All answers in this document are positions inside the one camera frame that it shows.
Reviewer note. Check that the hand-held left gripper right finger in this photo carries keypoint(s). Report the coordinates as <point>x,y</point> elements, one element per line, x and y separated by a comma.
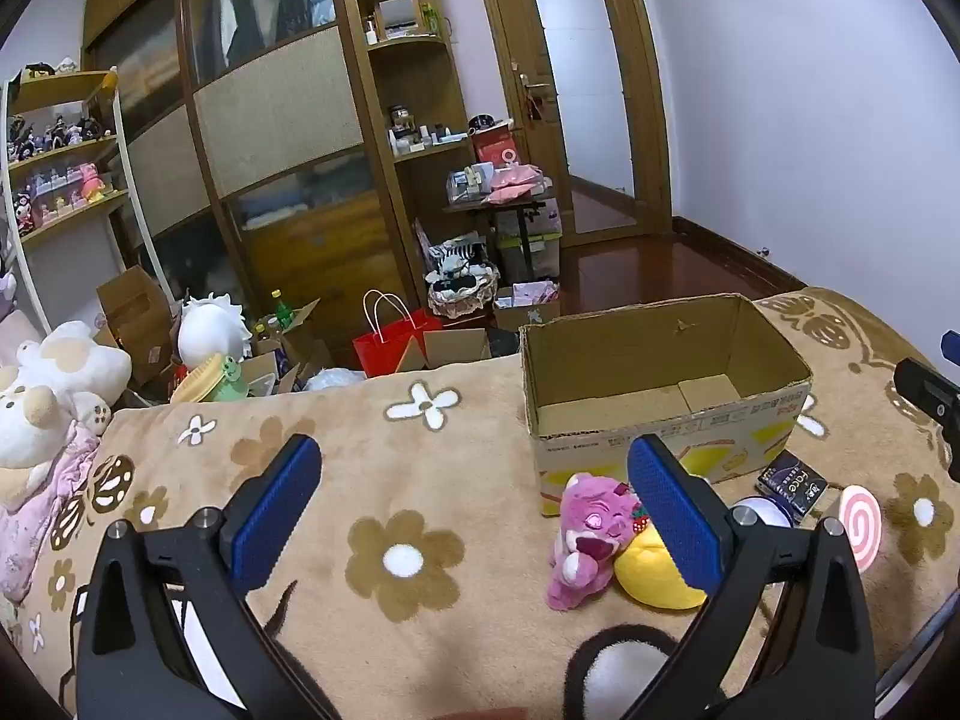
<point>675,519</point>

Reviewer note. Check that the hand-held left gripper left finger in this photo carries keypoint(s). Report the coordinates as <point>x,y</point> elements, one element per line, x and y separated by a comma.
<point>277,514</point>

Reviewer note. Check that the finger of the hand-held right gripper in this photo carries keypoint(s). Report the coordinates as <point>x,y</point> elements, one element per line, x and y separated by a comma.
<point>930,394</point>

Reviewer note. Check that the yellow brown plush toy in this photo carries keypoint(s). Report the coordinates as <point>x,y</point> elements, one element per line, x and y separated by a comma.
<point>652,570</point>

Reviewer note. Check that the plush doll with pale hair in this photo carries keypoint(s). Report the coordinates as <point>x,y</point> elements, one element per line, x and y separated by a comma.
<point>761,511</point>

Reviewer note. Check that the pink plush bear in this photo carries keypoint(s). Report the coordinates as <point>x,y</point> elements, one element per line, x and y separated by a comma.
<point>589,540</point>

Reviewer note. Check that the pink swirl lollipop plush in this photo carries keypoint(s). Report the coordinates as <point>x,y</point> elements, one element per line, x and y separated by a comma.
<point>861,529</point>

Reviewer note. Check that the dark tissue packet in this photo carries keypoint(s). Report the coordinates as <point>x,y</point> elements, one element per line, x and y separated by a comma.
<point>791,486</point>

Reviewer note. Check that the green frog toy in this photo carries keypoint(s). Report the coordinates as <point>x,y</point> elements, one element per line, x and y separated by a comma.
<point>225,379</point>

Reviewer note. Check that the white plastic bag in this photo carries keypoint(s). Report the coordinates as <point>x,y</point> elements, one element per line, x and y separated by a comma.
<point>330,379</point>

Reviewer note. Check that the beige floral blanket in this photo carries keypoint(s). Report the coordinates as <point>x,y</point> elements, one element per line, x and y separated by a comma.
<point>420,480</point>

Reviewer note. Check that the cardboard box with bottles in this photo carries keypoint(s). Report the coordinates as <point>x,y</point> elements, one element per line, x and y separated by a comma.
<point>296,345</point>

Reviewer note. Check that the white round plush doll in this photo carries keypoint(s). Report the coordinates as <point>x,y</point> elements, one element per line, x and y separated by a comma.
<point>212,334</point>

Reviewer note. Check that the red gift bag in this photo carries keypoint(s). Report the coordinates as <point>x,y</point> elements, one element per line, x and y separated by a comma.
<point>390,352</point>

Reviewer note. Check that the green bottle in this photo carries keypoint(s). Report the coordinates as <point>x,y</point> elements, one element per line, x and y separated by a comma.
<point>283,311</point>

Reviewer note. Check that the brown cardboard box with flaps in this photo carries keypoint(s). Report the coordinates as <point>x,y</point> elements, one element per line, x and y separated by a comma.
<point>139,322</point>

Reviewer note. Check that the pink cloth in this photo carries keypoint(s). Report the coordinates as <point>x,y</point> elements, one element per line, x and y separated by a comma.
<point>37,532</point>

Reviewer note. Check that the small brown cardboard box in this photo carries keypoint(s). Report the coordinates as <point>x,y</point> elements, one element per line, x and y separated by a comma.
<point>457,349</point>

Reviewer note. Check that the white plush dog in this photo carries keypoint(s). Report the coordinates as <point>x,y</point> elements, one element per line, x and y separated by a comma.
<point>52,397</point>

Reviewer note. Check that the cardboard box with pink items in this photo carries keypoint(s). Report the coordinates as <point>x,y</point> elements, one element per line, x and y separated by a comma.
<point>525,304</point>

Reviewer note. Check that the lace trimmed basket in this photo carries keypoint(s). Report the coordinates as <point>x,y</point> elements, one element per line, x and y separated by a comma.
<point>461,292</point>

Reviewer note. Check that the clear plastic storage box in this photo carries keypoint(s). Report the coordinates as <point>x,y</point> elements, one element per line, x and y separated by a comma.
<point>536,240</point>

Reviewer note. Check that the small side table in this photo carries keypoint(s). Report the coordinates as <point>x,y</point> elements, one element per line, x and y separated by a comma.
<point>517,206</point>

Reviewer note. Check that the pink packets pile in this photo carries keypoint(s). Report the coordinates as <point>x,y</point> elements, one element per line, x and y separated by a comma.
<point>517,180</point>

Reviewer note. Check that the wooden wardrobe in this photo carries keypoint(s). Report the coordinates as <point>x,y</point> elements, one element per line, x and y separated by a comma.
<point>270,127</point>

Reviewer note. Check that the red box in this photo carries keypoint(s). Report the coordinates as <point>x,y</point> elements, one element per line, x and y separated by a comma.
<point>496,146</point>

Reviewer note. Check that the row of small figurines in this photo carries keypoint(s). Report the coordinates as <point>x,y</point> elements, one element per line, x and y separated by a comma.
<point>52,136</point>

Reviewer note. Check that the wooden door with glass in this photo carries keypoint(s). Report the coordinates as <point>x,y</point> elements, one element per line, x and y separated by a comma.
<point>577,90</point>

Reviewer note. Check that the wooden corner shelf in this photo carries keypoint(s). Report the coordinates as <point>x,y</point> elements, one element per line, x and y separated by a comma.
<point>409,90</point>

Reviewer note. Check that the white frame yellow shelf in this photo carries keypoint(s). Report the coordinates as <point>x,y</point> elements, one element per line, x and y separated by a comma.
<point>67,150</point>

